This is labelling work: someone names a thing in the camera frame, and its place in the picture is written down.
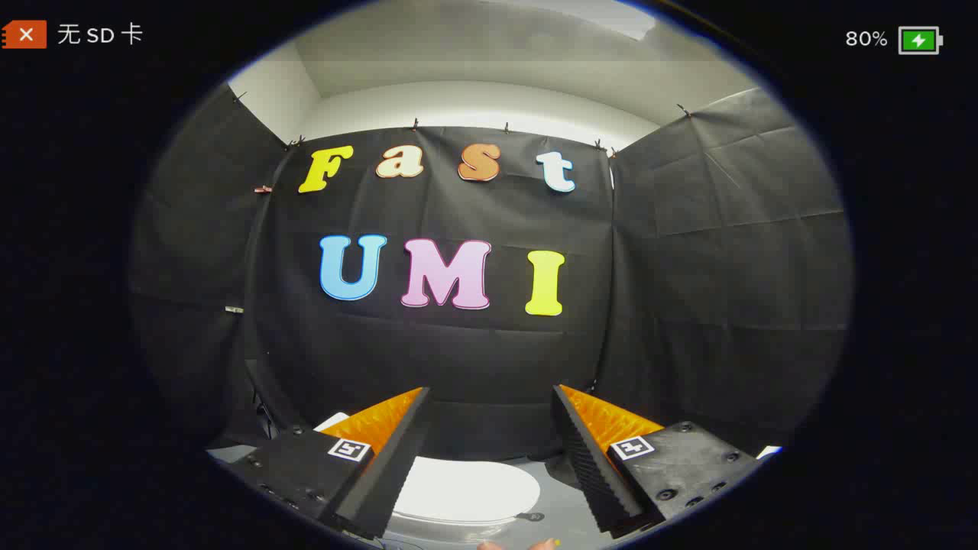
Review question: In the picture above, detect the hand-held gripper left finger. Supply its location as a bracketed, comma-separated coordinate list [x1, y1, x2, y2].
[243, 387, 432, 540]

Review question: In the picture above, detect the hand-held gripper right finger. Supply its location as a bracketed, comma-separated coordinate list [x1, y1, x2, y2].
[552, 384, 765, 535]

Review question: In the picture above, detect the white toilet bowl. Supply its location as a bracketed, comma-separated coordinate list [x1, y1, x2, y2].
[382, 504, 551, 545]

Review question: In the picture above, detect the black backdrop cloth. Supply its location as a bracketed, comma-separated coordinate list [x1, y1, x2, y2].
[128, 82, 855, 463]

